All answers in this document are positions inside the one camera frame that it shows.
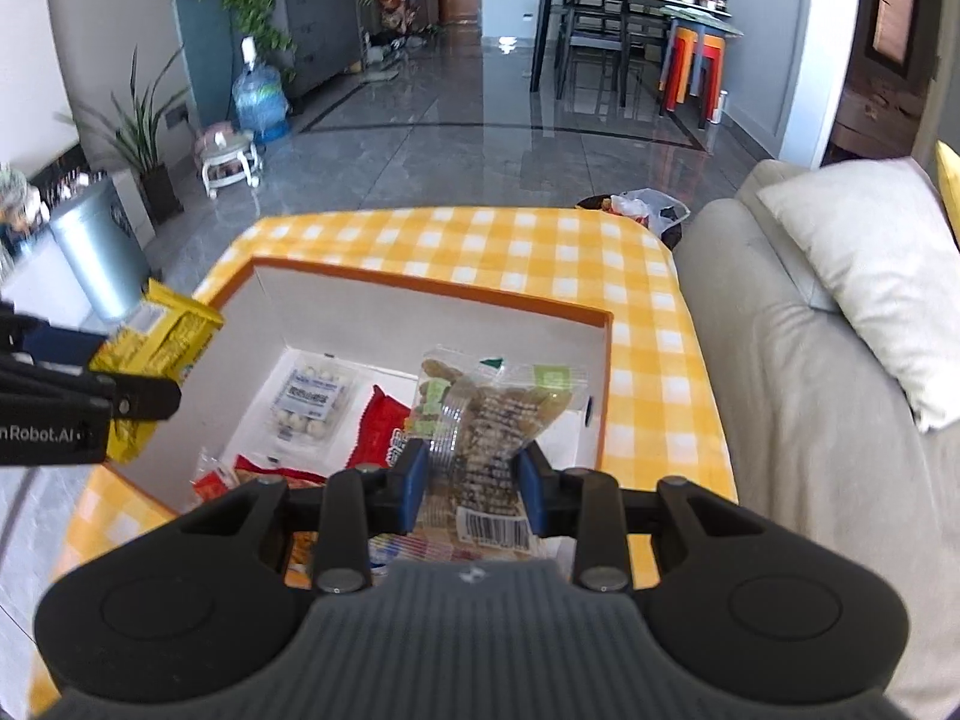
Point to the white plastic bag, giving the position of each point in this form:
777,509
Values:
652,206

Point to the dark grey cabinet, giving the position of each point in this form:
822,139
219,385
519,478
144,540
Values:
322,22

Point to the yellow snack packet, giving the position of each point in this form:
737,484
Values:
172,337

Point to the clear nut packet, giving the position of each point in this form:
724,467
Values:
480,427

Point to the glass dining table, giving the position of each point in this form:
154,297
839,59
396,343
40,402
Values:
675,11

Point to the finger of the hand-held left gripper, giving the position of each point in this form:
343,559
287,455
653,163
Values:
142,396
60,349

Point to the grey metal bin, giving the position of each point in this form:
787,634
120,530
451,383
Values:
97,247

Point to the potted plant in black pot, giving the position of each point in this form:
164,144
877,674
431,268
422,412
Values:
161,191

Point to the yellow checkered tablecloth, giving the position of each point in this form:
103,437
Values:
487,247

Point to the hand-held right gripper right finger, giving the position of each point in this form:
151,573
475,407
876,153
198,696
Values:
527,491

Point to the grey sofa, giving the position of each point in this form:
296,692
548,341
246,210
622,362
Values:
787,427

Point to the small white stool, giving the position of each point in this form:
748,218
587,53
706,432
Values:
225,161

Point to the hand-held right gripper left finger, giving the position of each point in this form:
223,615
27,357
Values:
414,487

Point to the clear tray of white candies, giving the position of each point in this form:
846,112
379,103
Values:
311,401

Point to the yellow pillow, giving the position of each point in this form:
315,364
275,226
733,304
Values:
949,195

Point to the blue water bottle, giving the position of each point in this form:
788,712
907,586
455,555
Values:
261,101

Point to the white pillow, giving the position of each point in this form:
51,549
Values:
870,277

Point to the orange cardboard box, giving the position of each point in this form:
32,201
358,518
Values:
337,315

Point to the black trash bin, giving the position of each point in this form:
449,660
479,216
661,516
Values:
592,202

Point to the orange plastic stool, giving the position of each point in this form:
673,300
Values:
712,71
679,64

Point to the red snack packet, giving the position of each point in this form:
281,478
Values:
379,427

